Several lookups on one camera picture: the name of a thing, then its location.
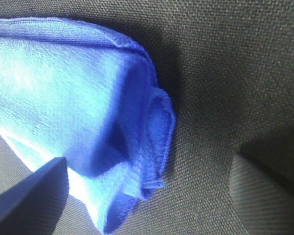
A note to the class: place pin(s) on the blue microfiber towel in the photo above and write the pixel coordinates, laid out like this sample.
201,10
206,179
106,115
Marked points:
90,94

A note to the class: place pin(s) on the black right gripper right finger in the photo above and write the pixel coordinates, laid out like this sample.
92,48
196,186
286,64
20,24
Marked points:
263,199

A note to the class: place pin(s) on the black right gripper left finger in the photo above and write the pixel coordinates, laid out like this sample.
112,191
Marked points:
35,205

